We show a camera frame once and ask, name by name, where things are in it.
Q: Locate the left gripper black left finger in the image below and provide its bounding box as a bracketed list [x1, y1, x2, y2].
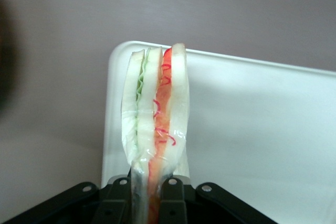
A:
[0, 176, 132, 224]

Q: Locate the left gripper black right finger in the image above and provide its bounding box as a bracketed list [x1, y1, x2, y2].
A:
[159, 176, 279, 224]

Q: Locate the sandwich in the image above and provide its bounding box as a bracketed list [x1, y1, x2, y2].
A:
[121, 42, 191, 224]

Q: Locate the white rectangular plastic tray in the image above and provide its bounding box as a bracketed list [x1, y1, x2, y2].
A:
[101, 40, 336, 224]

